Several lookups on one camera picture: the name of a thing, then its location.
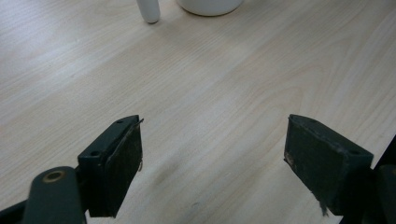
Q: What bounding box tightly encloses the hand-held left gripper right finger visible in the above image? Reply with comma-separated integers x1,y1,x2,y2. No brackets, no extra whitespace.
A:
283,113,375,217

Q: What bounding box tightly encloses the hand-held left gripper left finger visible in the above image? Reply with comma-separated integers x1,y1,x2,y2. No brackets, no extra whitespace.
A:
78,114,145,218

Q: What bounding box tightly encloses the white cup with handle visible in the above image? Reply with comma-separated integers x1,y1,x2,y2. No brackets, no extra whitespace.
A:
135,0,245,25

